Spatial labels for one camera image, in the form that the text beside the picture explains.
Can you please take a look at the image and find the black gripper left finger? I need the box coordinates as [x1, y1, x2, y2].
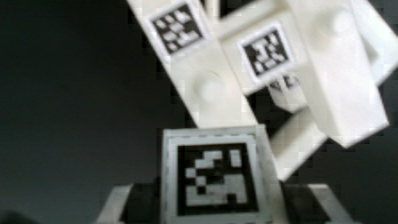
[94, 183, 158, 224]

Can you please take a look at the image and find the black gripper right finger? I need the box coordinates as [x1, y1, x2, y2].
[282, 184, 362, 224]

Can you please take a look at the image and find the white chair seat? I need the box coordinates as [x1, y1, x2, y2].
[200, 0, 327, 181]

